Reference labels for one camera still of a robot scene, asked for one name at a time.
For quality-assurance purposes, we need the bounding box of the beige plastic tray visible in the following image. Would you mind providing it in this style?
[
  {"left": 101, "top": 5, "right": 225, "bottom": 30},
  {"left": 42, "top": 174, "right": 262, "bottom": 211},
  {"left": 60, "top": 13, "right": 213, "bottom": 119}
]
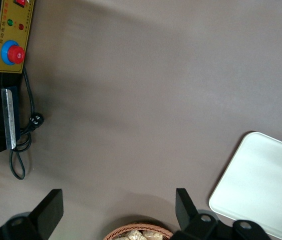
[{"left": 208, "top": 131, "right": 282, "bottom": 240}]

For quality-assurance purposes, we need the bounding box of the round wicker snack basket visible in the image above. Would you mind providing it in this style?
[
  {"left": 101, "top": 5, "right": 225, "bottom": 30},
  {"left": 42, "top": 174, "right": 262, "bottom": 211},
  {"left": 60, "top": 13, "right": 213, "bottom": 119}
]
[{"left": 102, "top": 222, "right": 174, "bottom": 240}]

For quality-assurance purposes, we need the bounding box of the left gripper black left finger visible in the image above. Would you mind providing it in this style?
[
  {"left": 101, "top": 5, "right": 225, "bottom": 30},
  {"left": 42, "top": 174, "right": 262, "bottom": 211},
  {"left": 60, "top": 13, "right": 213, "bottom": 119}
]
[{"left": 2, "top": 188, "right": 64, "bottom": 240}]

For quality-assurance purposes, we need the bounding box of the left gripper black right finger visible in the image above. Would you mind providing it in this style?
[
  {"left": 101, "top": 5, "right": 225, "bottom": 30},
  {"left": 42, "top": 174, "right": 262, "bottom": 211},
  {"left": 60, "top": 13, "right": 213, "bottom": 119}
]
[{"left": 172, "top": 187, "right": 219, "bottom": 240}]

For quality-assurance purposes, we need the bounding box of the black box yellow control panel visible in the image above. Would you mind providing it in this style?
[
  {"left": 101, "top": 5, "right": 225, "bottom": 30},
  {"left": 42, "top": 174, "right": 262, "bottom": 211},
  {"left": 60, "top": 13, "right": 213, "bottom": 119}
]
[{"left": 0, "top": 0, "right": 35, "bottom": 161}]

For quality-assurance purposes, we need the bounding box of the black power cable with plug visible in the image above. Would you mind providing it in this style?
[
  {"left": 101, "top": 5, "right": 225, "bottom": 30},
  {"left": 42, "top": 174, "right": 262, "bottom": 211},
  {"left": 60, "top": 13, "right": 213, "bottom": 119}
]
[{"left": 8, "top": 66, "right": 44, "bottom": 181}]

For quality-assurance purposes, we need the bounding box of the clear wrapped rice cracker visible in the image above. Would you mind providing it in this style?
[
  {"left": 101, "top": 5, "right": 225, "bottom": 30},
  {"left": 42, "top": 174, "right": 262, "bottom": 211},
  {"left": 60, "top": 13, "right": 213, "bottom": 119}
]
[
  {"left": 122, "top": 229, "right": 144, "bottom": 240},
  {"left": 142, "top": 230, "right": 164, "bottom": 240}
]

